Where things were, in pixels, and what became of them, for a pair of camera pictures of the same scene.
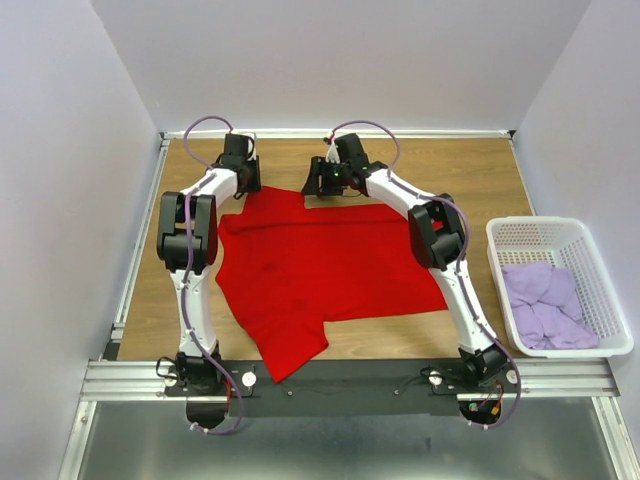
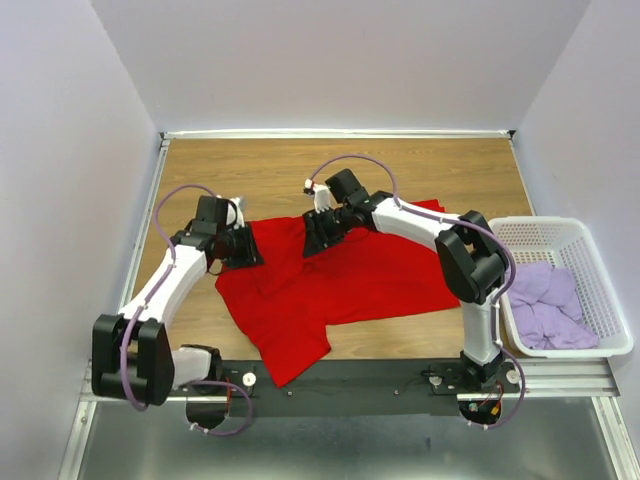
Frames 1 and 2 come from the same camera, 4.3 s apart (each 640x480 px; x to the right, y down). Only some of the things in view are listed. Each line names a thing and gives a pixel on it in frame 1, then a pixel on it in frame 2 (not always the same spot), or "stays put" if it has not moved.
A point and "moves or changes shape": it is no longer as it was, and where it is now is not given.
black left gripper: [254, 185] → [251, 254]
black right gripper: [318, 168] → [316, 242]
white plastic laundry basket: [558, 296] stays put
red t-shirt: [285, 268] moves or changes shape
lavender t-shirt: [546, 307] stays put
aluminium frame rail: [145, 381] stays put
